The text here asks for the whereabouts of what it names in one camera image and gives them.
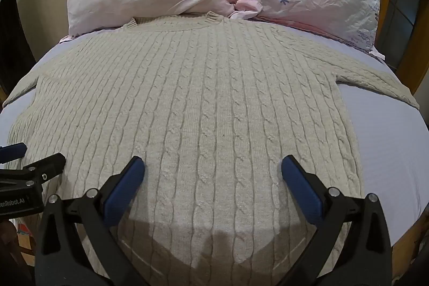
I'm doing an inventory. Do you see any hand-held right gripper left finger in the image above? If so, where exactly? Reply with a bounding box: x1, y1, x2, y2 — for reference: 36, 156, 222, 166
35, 156, 146, 286

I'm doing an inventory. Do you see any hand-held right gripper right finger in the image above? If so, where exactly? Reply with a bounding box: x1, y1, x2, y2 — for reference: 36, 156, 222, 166
278, 155, 393, 286

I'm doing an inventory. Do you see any beige cable-knit sweater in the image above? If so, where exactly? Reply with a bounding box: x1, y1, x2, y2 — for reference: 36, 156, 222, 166
3, 11, 420, 286

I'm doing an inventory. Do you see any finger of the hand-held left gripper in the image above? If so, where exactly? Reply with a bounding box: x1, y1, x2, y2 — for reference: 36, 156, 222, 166
0, 153, 66, 188
0, 143, 27, 162

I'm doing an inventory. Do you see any wooden bed frame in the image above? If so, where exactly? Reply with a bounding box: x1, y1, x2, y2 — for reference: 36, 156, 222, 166
384, 0, 429, 95

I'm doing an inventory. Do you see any lavender bed sheet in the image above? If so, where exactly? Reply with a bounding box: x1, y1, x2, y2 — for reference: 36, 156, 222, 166
0, 25, 429, 246

